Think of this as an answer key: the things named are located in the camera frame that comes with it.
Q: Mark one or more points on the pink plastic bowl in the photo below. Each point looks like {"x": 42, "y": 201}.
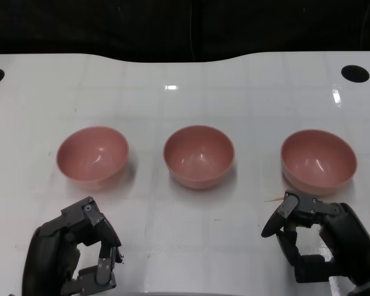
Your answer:
{"x": 92, "y": 157}
{"x": 198, "y": 157}
{"x": 319, "y": 163}

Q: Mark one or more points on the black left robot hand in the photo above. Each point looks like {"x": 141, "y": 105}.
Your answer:
{"x": 49, "y": 246}

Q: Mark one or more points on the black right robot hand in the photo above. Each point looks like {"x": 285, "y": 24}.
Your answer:
{"x": 351, "y": 240}

